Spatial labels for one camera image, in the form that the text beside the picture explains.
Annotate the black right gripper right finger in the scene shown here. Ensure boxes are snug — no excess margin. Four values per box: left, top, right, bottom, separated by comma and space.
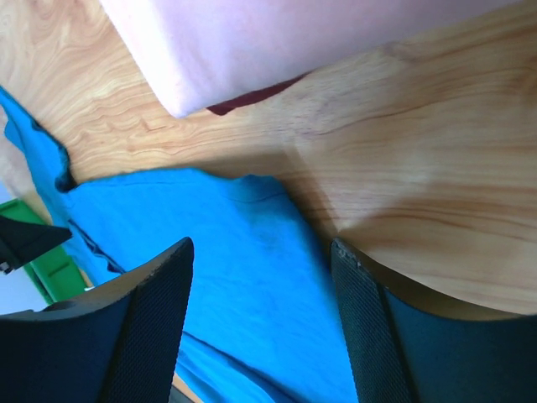
330, 239, 536, 402

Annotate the folded pink t shirt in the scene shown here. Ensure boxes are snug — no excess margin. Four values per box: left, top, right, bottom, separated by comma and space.
102, 0, 502, 118

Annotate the blue t shirt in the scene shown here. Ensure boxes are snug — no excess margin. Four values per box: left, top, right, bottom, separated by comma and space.
1, 92, 357, 402

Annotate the green plastic tray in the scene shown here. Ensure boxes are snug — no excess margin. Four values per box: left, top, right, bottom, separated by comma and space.
1, 199, 86, 304

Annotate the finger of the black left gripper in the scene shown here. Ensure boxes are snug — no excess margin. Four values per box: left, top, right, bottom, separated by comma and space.
1, 216, 72, 274

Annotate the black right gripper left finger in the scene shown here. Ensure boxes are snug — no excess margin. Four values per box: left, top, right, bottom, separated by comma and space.
1, 238, 194, 402

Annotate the folded dark red t shirt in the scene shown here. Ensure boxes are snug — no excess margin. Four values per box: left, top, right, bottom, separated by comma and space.
206, 72, 310, 116

